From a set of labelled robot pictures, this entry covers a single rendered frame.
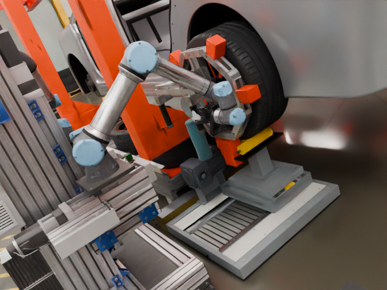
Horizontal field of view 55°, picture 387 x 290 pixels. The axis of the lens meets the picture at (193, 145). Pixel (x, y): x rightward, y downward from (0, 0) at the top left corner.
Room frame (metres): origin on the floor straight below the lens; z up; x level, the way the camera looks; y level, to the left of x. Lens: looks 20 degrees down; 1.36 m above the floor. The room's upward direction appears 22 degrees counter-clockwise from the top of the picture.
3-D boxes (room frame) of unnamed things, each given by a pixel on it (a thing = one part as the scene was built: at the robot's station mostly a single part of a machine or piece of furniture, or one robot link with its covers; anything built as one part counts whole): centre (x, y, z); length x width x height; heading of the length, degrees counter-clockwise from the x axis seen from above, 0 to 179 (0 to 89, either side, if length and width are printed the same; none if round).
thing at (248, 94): (1.81, -0.35, 0.85); 0.09 x 0.08 x 0.07; 27
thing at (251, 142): (2.03, -0.34, 0.51); 0.29 x 0.06 x 0.06; 117
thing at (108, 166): (1.60, 0.42, 0.87); 0.15 x 0.15 x 0.10
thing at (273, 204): (2.19, -0.34, 0.13); 0.50 x 0.36 x 0.10; 27
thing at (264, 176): (2.16, -0.35, 0.32); 0.40 x 0.30 x 0.28; 27
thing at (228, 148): (2.10, -0.24, 0.48); 0.16 x 0.12 x 0.17; 117
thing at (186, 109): (2.05, -0.14, 0.85); 0.21 x 0.14 x 0.14; 117
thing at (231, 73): (2.09, -0.20, 0.85); 0.54 x 0.07 x 0.54; 27
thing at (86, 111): (4.33, 0.85, 0.69); 0.52 x 0.17 x 0.35; 117
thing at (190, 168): (2.40, -0.07, 0.26); 0.42 x 0.18 x 0.35; 117
